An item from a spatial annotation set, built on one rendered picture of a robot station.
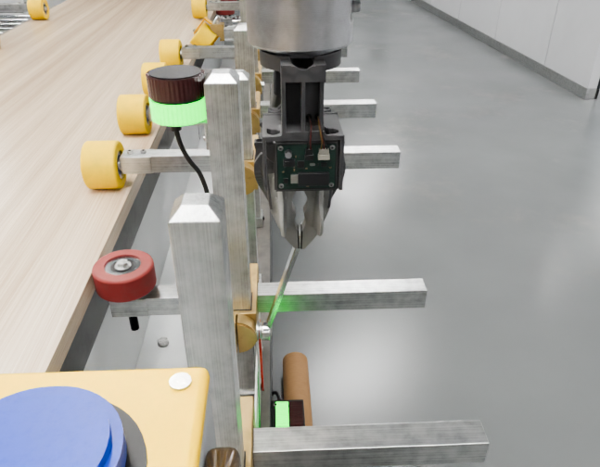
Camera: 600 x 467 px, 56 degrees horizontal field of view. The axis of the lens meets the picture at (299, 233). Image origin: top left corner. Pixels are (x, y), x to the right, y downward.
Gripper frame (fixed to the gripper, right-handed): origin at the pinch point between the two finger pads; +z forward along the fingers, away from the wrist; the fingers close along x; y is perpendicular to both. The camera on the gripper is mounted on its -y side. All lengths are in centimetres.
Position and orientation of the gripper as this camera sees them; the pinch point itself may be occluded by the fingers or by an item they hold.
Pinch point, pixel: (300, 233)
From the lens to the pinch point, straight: 60.8
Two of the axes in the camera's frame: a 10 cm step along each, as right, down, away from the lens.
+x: 10.0, -0.3, 0.4
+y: 0.5, 5.1, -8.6
